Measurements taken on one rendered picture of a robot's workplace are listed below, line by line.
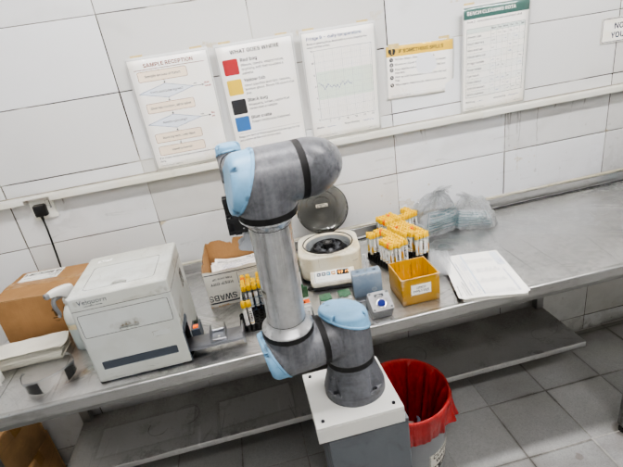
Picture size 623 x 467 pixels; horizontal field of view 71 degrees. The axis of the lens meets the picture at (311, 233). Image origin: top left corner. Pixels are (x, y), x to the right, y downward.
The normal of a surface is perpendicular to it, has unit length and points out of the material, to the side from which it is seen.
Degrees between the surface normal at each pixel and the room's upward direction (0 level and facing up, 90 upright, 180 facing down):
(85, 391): 0
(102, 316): 90
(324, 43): 94
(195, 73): 93
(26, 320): 90
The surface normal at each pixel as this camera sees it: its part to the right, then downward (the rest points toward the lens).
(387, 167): 0.19, 0.36
